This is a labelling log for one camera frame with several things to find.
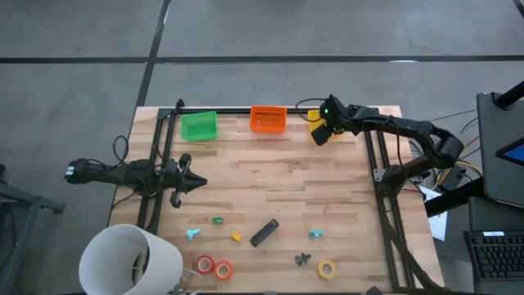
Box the white paper sheet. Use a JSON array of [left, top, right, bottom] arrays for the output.
[[418, 186, 449, 242]]

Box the black round pole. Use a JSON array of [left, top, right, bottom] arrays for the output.
[[496, 79, 524, 110]]

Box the dark metal stand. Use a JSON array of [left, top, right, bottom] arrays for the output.
[[0, 163, 66, 295]]

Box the yellow tape roll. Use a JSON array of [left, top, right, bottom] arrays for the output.
[[317, 259, 338, 281]]

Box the yellow cable bundle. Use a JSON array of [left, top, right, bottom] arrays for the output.
[[436, 160, 484, 184]]

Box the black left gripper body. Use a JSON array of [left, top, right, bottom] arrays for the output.
[[162, 153, 193, 208]]

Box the green plastic basket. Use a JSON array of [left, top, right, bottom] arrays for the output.
[[180, 111, 219, 143]]

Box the white cylindrical lamp shade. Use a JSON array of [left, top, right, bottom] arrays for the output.
[[78, 224, 184, 295]]

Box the black thin cable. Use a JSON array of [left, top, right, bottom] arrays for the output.
[[295, 97, 328, 123]]

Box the black long stapler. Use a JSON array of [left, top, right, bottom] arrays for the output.
[[249, 218, 281, 248]]

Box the yellow plastic basket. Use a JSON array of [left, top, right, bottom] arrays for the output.
[[307, 109, 341, 138]]

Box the black looped cable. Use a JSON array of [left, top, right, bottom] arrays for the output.
[[113, 134, 130, 165]]

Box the orange plastic basket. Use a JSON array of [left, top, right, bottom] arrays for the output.
[[250, 105, 288, 134]]

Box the red tape roll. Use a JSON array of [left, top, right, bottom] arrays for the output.
[[194, 255, 216, 275]]

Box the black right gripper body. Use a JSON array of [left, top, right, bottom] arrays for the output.
[[313, 94, 353, 147]]

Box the dark grey two-tier desk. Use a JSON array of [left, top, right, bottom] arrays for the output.
[[423, 92, 524, 295]]

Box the black aluminium table frame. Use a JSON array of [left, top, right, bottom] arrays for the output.
[[137, 98, 445, 294]]

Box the orange tape roll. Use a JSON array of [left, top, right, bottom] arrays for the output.
[[214, 261, 234, 282]]

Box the small tilted display screen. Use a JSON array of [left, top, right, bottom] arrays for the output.
[[495, 137, 524, 167]]

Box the black computer keyboard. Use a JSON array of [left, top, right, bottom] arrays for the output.
[[463, 229, 524, 295]]

